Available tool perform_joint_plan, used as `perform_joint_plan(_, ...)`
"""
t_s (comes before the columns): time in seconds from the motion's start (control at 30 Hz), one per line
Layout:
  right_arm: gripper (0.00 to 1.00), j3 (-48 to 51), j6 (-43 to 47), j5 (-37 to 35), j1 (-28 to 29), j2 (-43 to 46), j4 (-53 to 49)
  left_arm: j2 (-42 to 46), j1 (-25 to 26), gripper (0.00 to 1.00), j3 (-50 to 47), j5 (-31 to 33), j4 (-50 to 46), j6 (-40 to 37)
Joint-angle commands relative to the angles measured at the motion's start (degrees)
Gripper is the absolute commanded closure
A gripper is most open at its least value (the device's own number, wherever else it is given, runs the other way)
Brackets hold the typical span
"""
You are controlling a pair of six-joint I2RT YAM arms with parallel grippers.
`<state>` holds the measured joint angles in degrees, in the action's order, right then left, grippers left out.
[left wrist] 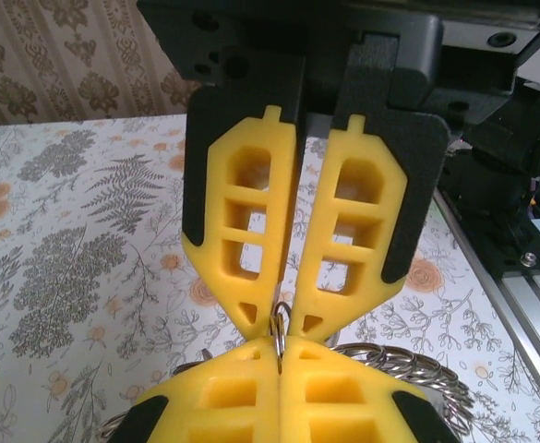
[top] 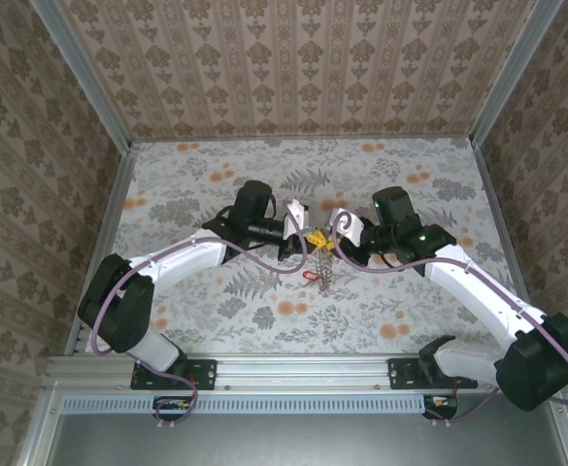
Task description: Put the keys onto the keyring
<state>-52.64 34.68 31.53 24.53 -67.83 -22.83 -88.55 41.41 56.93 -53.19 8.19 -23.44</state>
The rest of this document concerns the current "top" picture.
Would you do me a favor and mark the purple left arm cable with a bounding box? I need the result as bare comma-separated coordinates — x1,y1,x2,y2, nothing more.
91,213,309,428

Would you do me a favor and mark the aluminium front rail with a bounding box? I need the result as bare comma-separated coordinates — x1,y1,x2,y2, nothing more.
45,352,568,389

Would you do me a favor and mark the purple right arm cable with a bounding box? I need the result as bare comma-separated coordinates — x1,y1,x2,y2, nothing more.
330,208,568,428

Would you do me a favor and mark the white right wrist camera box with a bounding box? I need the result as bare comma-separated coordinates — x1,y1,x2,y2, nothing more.
330,207,366,247

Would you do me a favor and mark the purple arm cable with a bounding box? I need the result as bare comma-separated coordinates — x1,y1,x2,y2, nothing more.
330,208,568,428
91,213,309,428

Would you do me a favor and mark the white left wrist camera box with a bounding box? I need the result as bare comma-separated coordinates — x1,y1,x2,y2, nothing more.
283,198,311,239

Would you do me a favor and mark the aluminium corner post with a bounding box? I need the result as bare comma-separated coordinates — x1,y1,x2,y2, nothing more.
468,0,564,147
29,0,135,151

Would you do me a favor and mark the grey metal panel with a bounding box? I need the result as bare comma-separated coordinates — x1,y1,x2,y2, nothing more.
45,412,568,466

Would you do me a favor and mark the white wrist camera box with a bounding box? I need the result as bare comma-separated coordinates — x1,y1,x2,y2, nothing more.
330,207,366,247
283,198,311,239

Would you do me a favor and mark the grey slotted cable duct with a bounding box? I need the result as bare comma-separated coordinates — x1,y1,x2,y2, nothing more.
62,393,428,415

